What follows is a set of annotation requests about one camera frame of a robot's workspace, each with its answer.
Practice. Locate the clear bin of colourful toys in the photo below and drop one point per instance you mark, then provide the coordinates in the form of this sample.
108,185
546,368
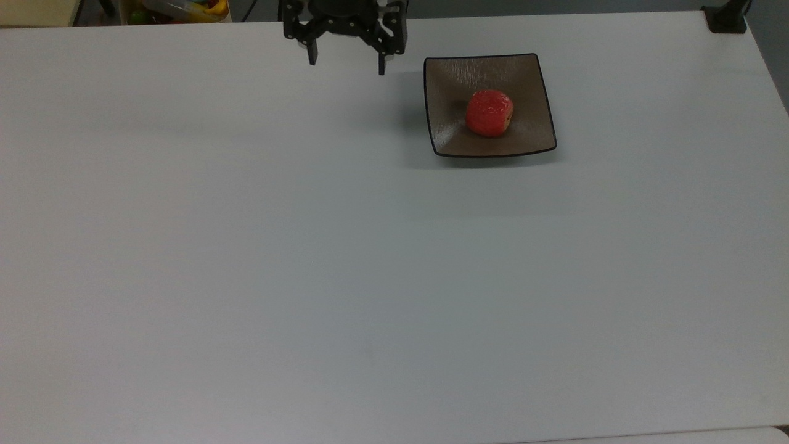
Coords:
179,9

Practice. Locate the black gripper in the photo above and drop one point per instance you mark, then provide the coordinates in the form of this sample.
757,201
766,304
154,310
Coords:
345,15

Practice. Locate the beige board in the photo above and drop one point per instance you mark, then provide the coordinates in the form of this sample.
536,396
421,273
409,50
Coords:
37,12

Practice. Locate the square brown ceramic plate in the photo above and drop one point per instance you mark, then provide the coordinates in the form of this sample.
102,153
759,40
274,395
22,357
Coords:
524,132

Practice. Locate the red apple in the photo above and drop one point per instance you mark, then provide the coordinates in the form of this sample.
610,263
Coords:
488,114

